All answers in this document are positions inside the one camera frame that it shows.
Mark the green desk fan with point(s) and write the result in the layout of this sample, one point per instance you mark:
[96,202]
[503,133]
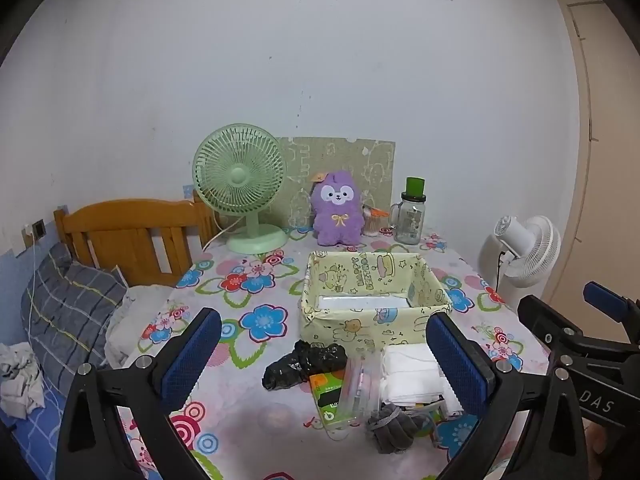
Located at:
[238,171]

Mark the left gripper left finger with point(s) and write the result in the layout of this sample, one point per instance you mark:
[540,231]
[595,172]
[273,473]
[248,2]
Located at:
[92,442]

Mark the purple plush toy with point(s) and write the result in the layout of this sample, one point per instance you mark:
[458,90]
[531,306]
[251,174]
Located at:
[338,216]

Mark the green tissue pack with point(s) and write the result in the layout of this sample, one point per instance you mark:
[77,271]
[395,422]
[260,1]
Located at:
[326,389]

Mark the cotton swab container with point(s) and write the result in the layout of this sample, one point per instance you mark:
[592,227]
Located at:
[374,220]

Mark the grey plaid pillow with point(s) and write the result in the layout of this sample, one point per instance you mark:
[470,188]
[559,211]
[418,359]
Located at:
[65,310]

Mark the crumpled white cloth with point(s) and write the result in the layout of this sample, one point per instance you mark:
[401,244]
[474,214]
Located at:
[21,380]

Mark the beige door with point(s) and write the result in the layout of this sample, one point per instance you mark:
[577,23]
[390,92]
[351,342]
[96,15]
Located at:
[601,238]

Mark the white standing fan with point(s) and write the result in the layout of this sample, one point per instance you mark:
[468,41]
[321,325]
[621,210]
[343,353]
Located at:
[519,255]

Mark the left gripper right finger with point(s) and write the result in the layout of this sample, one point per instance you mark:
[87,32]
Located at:
[552,444]

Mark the glass jar green lid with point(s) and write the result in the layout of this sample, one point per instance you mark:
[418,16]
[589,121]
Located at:
[407,216]

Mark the clear zip bag pack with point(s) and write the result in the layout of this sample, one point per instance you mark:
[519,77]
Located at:
[360,392]

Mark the wooden bed headboard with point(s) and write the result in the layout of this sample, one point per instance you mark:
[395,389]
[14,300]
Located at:
[146,239]

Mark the white face mask pack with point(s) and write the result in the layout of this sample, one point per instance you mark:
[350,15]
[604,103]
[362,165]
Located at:
[412,376]

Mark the black plastic bag roll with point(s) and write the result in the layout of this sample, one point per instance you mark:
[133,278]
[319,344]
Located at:
[301,363]

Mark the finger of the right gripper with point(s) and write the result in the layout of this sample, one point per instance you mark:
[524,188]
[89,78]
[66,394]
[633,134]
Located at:
[565,340]
[621,309]

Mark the yellow cartoon fabric box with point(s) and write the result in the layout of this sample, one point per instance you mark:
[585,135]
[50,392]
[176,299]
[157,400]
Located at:
[368,300]

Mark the grey drawstring pouch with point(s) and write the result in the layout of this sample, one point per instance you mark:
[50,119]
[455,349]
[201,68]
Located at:
[393,430]

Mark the cartoon cardboard panel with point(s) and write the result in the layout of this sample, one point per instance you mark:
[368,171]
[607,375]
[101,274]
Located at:
[370,162]

